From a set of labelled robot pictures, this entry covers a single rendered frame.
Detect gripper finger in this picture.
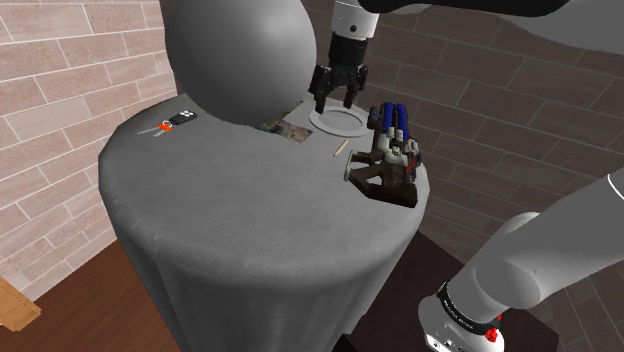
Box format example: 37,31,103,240
342,65,370,110
308,64,334,115

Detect white round plate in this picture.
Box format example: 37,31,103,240
308,107,373,139

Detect flat printed picture card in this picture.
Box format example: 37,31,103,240
254,115,314,145

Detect blue and brown engine model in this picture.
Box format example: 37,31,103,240
342,101,423,209

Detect large grey egg-shaped object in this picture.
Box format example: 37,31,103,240
164,0,319,128

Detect black key fob with keys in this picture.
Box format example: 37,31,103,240
136,110,199,139

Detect grey cloth-covered round table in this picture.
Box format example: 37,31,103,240
97,91,431,352

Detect light wooden furniture piece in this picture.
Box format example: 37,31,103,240
0,275,43,334

